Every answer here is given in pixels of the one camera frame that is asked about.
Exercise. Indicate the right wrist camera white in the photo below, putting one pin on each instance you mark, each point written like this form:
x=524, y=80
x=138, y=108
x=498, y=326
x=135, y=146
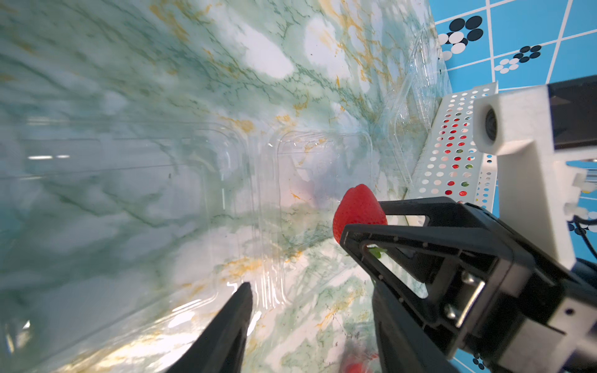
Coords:
x=535, y=135

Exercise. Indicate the white perforated plastic basket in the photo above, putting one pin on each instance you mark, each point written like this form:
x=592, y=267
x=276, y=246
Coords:
x=450, y=164

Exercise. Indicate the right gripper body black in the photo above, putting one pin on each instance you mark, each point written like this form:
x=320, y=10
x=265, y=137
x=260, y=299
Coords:
x=532, y=315

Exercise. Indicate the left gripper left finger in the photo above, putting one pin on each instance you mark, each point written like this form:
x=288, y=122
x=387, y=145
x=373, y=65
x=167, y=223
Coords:
x=221, y=346

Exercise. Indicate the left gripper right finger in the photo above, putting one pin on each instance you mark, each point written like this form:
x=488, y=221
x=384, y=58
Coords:
x=402, y=344

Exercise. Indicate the red strawberry basket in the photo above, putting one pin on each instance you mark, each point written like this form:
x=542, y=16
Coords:
x=358, y=206

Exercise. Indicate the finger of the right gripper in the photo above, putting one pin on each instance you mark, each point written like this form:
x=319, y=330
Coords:
x=444, y=260

